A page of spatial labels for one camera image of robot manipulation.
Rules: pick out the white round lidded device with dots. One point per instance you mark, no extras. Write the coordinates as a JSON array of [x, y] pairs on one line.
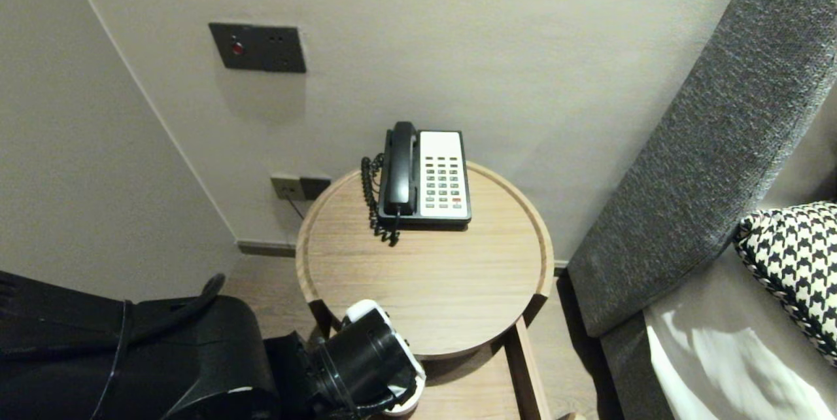
[[402, 410]]

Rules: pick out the black white houndstooth pillow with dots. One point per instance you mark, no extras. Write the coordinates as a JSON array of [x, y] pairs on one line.
[[791, 263]]

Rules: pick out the black and white desk telephone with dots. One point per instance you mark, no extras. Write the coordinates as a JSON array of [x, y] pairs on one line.
[[444, 174]]

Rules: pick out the round wooden bedside table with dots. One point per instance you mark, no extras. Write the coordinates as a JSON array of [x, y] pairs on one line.
[[425, 276]]

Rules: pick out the curved wooden table drawer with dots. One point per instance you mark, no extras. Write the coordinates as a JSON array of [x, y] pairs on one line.
[[526, 374]]

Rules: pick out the white bed sheet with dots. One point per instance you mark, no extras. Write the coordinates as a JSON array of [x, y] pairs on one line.
[[732, 354]]

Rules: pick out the silver white wrist camera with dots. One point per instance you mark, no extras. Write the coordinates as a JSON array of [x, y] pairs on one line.
[[359, 310]]

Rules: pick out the black telephone handset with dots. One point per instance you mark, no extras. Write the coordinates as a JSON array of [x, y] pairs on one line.
[[401, 171]]

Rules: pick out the dark wall switch panel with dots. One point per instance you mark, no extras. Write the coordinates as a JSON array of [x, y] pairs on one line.
[[261, 47]]

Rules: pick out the beige wall socket plate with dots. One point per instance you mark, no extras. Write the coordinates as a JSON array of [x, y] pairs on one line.
[[286, 188]]

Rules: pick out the dark grey wall socket plate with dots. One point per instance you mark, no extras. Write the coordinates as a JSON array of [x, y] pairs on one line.
[[317, 187]]

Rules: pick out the grey upholstered bed headboard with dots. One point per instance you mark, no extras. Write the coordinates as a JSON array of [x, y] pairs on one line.
[[686, 178]]

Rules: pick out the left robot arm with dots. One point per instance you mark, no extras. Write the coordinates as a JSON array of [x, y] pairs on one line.
[[196, 367]]

